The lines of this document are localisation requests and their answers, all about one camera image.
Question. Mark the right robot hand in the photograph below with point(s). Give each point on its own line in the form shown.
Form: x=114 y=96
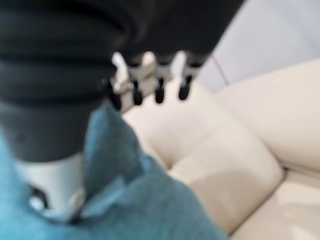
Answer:
x=62 y=62

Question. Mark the teal fabric cushion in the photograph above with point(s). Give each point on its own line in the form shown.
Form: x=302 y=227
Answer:
x=140 y=200

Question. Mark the cream leather sofa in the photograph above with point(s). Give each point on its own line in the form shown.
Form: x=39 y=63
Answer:
x=237 y=140

